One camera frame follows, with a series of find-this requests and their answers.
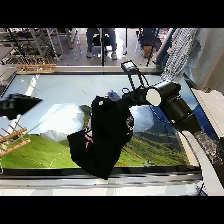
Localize silver frame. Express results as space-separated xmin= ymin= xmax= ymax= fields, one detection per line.
xmin=0 ymin=172 xmax=204 ymax=197

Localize white folded garment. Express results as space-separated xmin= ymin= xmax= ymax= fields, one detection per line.
xmin=192 ymin=87 xmax=224 ymax=139

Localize checked shirt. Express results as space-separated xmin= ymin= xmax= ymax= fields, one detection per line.
xmin=161 ymin=27 xmax=200 ymax=81

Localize person's legs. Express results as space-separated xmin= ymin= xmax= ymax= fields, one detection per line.
xmin=85 ymin=27 xmax=119 ymax=61

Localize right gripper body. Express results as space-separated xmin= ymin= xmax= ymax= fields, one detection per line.
xmin=121 ymin=86 xmax=149 ymax=108

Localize dark patterned garment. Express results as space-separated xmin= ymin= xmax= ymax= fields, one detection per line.
xmin=194 ymin=130 xmax=224 ymax=169

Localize black garment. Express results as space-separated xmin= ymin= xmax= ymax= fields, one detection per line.
xmin=66 ymin=95 xmax=136 ymax=181

